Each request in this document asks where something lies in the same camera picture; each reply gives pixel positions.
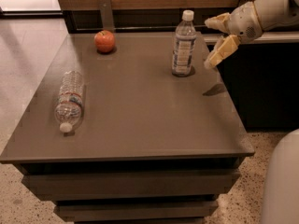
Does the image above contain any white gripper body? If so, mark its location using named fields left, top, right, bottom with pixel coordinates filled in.
left=228, top=2, right=263, bottom=44

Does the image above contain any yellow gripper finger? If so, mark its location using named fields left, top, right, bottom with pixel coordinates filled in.
left=205, top=12, right=230, bottom=34
left=204, top=35, right=240, bottom=69

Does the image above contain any blue label plastic bottle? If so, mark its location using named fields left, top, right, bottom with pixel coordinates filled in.
left=172, top=10, right=196, bottom=77

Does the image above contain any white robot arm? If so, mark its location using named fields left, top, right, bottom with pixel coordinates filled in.
left=204, top=0, right=299, bottom=224

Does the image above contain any clear plastic bottle red label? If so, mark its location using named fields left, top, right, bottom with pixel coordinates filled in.
left=54, top=71, right=84, bottom=133

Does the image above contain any red apple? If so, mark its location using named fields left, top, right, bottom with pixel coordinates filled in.
left=94, top=30, right=115, bottom=53

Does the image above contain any grey drawer cabinet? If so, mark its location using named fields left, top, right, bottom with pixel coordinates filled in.
left=1, top=33, right=254, bottom=224

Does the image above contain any left metal bracket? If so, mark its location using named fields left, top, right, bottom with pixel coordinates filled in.
left=98, top=0, right=115, bottom=32

